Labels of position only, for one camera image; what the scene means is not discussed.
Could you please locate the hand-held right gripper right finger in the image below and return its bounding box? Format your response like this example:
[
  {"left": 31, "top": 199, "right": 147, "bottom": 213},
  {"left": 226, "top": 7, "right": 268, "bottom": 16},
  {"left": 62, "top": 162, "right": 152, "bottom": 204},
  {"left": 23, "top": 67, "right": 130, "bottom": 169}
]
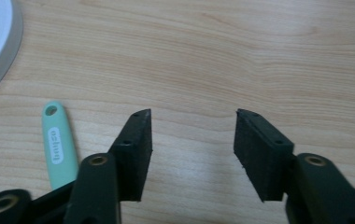
[{"left": 233, "top": 108, "right": 295, "bottom": 203}]

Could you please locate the mint green utensil handle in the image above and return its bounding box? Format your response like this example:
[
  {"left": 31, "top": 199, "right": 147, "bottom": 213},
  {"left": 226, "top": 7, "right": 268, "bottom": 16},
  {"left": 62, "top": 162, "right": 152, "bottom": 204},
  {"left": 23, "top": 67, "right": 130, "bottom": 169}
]
[{"left": 41, "top": 100, "right": 80, "bottom": 191}]

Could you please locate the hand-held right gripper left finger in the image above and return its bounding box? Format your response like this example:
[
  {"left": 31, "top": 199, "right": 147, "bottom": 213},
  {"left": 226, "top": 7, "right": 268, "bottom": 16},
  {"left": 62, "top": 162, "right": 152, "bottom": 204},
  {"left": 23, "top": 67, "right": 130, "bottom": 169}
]
[{"left": 107, "top": 108, "right": 153, "bottom": 203}]

